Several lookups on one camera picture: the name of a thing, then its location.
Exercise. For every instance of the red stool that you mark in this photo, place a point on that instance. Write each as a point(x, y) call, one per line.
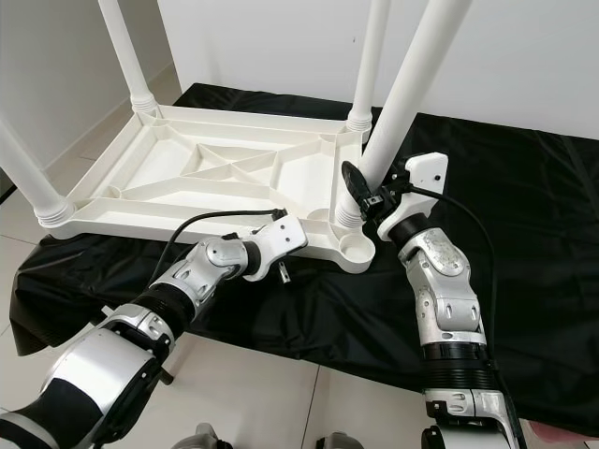
point(566, 430)

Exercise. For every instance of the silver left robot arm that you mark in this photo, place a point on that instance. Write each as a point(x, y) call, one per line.
point(94, 365)

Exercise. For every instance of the grey robot left leg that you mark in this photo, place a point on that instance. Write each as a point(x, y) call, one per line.
point(206, 438)

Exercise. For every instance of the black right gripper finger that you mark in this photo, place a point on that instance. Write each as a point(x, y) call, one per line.
point(357, 184)

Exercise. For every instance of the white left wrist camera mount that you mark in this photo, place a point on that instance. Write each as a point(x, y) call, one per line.
point(283, 238)

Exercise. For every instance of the white plastic table top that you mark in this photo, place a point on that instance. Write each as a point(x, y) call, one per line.
point(150, 159)

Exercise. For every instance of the white plastic table leg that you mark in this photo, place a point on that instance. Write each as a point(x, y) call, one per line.
point(33, 178)
point(126, 56)
point(370, 65)
point(412, 94)

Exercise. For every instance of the grey robot leg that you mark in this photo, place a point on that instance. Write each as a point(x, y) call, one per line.
point(206, 438)
point(339, 441)

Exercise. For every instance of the grey robot right leg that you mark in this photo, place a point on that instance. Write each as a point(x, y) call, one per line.
point(339, 441)

